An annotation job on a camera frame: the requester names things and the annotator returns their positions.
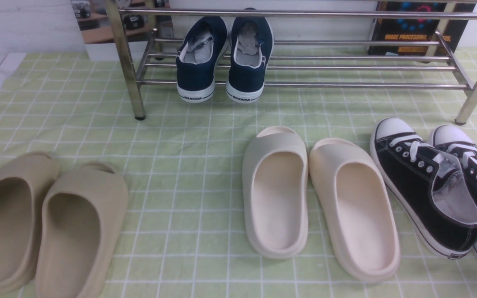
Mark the steel shoe rack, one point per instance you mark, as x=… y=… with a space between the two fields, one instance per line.
x=438 y=51

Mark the cream slide slipper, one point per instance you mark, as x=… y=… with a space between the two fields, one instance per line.
x=274 y=178
x=357 y=209

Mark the tan slide slipper right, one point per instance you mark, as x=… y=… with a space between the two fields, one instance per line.
x=82 y=217

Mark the cream slide slipper right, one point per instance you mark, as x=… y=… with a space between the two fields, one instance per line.
x=357 y=209

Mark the navy canvas sneaker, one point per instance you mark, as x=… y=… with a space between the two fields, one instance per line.
x=203 y=46
x=252 y=42

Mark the tan slide slipper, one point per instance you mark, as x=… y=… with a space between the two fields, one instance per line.
x=82 y=217
x=24 y=183

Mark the cream slide slipper left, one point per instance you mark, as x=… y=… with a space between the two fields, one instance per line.
x=274 y=178

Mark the tan slide slipper left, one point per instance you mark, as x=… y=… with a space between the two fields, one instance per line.
x=24 y=183

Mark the black canvas sneaker left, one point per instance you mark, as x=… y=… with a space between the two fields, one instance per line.
x=429 y=184

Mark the green checked tablecloth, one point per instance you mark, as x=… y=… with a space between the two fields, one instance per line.
x=183 y=235

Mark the black image processing book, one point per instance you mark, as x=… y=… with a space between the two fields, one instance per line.
x=411 y=29

